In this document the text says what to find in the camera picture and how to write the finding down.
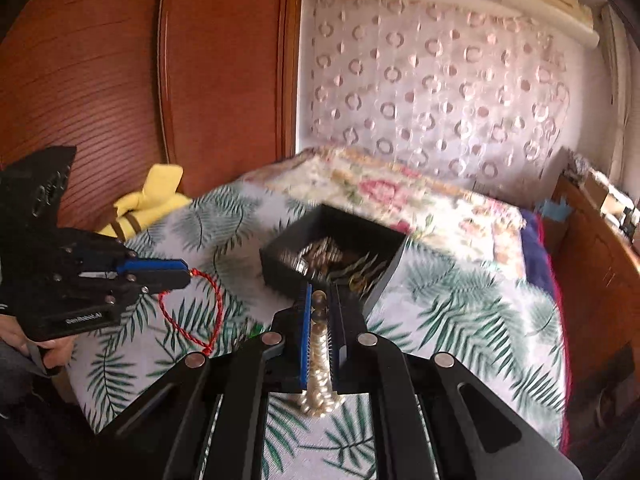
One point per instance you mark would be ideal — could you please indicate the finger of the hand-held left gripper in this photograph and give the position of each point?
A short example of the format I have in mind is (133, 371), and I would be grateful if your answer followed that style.
(165, 282)
(150, 264)

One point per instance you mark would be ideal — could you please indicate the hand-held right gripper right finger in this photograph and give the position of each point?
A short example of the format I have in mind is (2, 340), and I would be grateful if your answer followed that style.
(337, 340)

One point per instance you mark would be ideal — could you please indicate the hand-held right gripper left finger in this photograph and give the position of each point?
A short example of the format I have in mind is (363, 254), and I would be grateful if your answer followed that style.
(305, 340)

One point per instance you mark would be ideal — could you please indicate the black square box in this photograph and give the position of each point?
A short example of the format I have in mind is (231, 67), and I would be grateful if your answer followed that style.
(285, 260)

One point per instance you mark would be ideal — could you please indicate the person's left hand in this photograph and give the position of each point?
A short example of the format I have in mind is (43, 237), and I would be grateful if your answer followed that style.
(55, 352)

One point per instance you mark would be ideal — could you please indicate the yellow plush toy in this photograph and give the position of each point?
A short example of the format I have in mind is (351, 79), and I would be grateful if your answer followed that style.
(160, 180)

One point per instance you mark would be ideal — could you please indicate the leaf print blanket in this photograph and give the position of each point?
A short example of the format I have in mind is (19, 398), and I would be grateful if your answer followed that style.
(450, 310)

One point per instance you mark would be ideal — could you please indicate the person's dark clothing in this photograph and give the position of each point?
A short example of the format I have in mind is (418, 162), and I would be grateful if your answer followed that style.
(30, 410)

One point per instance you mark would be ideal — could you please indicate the floral quilt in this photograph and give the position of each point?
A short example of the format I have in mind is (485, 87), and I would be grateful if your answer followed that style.
(400, 195)

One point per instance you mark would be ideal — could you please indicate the brown wooden wardrobe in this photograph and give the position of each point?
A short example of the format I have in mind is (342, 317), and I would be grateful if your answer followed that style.
(225, 85)

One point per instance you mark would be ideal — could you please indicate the dark blue red-edged blanket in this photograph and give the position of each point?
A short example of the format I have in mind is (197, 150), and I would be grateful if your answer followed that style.
(540, 260)

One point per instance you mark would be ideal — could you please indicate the teal paper bag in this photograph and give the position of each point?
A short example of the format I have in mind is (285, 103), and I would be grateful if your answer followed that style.
(552, 210)

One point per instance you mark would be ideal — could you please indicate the circle pattern sheer curtain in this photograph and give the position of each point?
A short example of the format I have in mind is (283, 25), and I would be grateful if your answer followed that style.
(430, 90)

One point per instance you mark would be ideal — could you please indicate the long wooden cabinet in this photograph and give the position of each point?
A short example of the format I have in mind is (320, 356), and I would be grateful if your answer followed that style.
(595, 270)

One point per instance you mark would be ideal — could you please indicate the crumpled patterned cloth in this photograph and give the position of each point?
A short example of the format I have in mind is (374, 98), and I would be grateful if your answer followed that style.
(577, 165)

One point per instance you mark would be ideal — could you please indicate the open cardboard box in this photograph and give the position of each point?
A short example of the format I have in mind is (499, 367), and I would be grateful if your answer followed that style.
(607, 195)

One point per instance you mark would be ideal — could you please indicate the white patterned window curtain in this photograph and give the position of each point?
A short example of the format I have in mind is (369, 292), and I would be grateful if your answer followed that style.
(622, 100)

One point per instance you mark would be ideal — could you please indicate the wall air conditioner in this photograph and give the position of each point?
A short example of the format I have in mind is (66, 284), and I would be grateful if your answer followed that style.
(545, 0)

